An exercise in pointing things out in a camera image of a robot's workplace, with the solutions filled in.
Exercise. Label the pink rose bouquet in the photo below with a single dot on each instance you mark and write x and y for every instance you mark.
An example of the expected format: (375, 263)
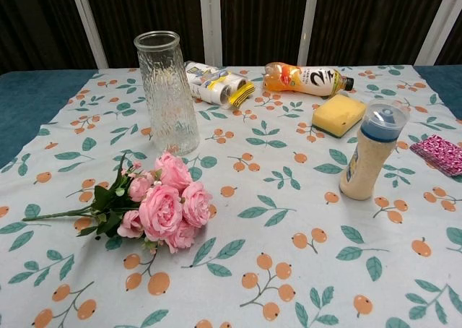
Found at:
(162, 205)

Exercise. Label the clear textured glass vase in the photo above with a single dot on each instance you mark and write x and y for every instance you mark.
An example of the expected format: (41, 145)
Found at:
(169, 100)

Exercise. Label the white tablecloth orange fruit print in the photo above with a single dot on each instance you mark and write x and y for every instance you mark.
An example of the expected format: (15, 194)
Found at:
(252, 234)

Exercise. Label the orange juice bottle black cap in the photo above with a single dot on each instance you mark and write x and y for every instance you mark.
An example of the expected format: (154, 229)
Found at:
(303, 80)

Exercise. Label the yellow sponge green scrub pad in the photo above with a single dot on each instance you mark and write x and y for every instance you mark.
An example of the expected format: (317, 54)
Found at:
(337, 115)

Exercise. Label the pink patterned packet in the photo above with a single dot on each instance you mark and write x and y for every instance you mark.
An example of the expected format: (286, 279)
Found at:
(438, 152)

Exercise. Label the teal table cover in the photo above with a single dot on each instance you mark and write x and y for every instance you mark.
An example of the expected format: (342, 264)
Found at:
(29, 100)

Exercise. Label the white frame post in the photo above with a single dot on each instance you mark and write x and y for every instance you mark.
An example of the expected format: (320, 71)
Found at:
(438, 21)
(311, 21)
(211, 21)
(88, 24)

